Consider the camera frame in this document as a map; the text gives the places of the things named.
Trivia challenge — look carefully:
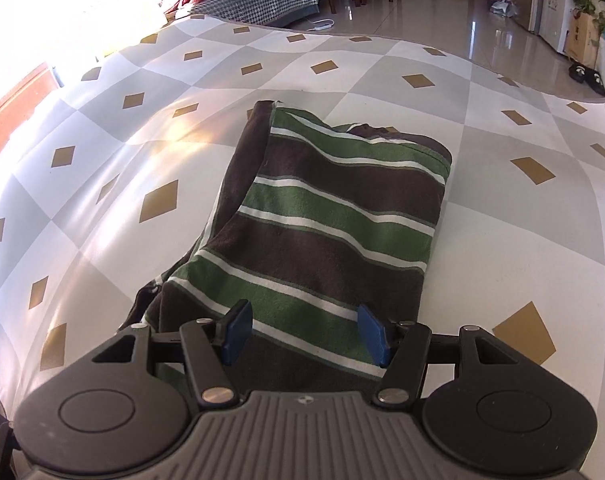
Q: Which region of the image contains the green brown striped shirt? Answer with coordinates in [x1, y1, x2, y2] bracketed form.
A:
[127, 101, 452, 394]

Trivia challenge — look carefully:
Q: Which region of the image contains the checkered diamond pattern tablecloth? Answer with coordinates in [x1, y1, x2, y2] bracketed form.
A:
[0, 18, 605, 479]

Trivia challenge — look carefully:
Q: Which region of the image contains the black slippers pair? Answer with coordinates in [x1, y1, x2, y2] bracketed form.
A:
[568, 63, 605, 97]

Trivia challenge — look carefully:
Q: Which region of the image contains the checkered fabric sofa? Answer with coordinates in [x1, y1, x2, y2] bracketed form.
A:
[181, 0, 320, 27]

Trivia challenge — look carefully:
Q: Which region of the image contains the plastic bag on floor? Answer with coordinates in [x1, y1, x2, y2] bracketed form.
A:
[488, 0, 519, 18]

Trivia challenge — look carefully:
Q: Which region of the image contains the brown cardboard box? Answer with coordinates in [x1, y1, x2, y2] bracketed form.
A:
[566, 12, 600, 70]

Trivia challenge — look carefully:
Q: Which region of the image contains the white refrigerator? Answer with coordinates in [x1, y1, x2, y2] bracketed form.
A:
[512, 0, 584, 57]

